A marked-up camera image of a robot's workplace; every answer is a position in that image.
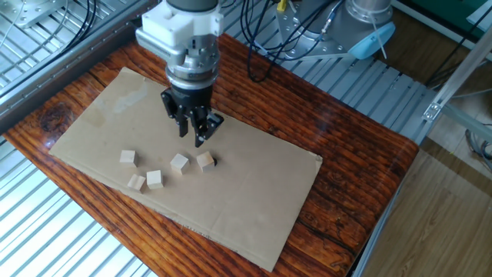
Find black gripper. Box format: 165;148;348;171
160;82;225;149

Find light wooden cube block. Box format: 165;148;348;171
169;152;191;175
145;169;165;191
118;149;139;169
195;150;216;173
126;173;147;193

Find brown cardboard sheet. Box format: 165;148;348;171
48;66;324;273

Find silver aluminium mounting plate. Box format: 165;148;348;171
0;0;67;30

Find white zip tie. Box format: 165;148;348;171
367;13;387;61

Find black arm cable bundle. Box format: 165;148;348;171
240;0;347;84

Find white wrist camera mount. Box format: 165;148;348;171
135;0;226;65

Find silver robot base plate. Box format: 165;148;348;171
274;0;361;62

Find black cables behind rail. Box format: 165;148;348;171
49;0;101;65

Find aluminium frame post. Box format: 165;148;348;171
421;23;492;123

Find aluminium frame crossbar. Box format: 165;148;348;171
441;102;492;144

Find thin black cable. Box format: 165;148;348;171
424;3;492;88

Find grey cable bundle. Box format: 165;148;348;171
464;122;492;173

